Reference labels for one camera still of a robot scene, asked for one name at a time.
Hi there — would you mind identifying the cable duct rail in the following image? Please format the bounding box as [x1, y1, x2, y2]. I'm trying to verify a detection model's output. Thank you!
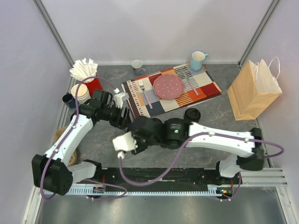
[43, 184, 234, 196]

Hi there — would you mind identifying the patchwork placemat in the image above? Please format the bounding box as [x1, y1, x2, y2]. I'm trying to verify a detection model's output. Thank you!
[122, 63, 221, 119]

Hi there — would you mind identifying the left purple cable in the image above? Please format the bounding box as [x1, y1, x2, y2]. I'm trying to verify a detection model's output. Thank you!
[40, 76, 128, 201]

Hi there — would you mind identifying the pink dotted plate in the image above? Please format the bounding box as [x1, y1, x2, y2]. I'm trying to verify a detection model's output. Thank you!
[153, 74, 185, 100]

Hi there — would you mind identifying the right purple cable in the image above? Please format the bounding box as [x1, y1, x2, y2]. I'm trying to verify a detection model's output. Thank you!
[119, 133, 285, 203]

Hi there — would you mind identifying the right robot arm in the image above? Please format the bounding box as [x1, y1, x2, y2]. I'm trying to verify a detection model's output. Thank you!
[125, 116, 264, 184]

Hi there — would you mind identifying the brown paper bag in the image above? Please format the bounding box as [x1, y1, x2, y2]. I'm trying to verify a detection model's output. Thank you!
[227, 56, 282, 120]

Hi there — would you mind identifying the purple cable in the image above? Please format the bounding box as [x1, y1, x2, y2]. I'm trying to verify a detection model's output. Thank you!
[40, 76, 128, 201]
[119, 133, 285, 203]

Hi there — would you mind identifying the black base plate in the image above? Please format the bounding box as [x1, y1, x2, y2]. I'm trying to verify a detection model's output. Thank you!
[76, 167, 243, 192]

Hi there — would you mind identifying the white paper cup stack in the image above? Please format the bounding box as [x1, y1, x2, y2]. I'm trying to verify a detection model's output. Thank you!
[71, 84, 91, 104]

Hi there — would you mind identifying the red straw holder cup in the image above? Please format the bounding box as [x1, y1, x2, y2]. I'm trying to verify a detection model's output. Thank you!
[83, 76, 103, 97]

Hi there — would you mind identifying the fork pink handle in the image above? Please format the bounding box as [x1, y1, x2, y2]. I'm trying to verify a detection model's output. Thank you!
[138, 79, 153, 109]

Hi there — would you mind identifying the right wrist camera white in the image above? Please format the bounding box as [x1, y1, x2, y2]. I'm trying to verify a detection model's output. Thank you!
[112, 132, 138, 152]

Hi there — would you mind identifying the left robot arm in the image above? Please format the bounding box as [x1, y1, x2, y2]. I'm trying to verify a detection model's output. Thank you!
[32, 90, 131, 196]

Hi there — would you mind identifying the dark blue mug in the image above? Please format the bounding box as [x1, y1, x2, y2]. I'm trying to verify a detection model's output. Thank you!
[62, 92, 76, 109]

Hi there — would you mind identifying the black lid stack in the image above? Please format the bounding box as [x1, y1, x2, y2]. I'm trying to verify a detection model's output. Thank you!
[184, 108, 201, 123]

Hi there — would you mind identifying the light blue mug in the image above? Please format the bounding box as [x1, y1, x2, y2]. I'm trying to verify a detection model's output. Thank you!
[190, 51, 208, 71]

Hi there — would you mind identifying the small grey patterned mug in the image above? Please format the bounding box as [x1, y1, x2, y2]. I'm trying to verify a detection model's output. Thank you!
[131, 60, 146, 76]

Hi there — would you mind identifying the white wrapped straws bundle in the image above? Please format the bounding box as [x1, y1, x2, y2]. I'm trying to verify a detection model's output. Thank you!
[70, 58, 98, 83]

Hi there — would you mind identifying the cardboard cup carrier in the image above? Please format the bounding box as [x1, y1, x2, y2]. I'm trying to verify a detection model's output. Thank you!
[53, 126, 78, 166]

